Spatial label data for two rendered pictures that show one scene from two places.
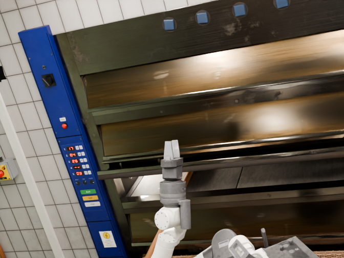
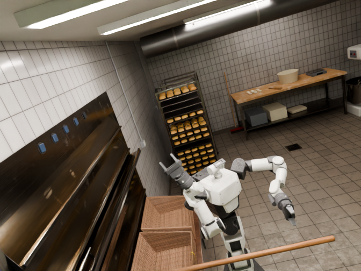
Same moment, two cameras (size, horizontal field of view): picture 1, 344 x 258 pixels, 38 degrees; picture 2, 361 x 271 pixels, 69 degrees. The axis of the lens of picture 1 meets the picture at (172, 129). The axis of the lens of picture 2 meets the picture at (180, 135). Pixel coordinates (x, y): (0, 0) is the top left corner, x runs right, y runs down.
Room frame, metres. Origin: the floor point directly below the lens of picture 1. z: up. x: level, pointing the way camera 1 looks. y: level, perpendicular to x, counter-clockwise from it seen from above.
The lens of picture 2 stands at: (1.84, 1.40, 2.35)
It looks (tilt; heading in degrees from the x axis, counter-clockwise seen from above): 19 degrees down; 254
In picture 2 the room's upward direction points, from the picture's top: 17 degrees counter-clockwise
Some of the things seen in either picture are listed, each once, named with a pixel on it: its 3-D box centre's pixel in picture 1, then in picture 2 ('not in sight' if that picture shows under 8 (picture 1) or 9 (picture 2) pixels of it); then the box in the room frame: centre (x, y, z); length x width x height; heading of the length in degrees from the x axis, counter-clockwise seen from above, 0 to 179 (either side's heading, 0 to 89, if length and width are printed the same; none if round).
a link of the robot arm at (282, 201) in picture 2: not in sight; (286, 206); (1.02, 0.29, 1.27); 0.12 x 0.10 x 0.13; 68
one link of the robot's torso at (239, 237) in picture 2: not in sight; (235, 243); (1.23, -0.13, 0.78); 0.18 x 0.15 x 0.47; 160
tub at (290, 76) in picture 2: not in sight; (288, 76); (-2.16, -3.16, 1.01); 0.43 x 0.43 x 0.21
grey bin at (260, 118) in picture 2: not in sight; (255, 116); (-1.34, -3.40, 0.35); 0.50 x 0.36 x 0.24; 68
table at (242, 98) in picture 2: not in sight; (286, 103); (-1.99, -3.14, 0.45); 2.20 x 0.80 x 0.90; 158
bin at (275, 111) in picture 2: not in sight; (274, 111); (-1.73, -3.24, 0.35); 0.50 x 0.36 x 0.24; 70
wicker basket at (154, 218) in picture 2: not in sight; (168, 215); (1.55, -0.95, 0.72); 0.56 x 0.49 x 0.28; 70
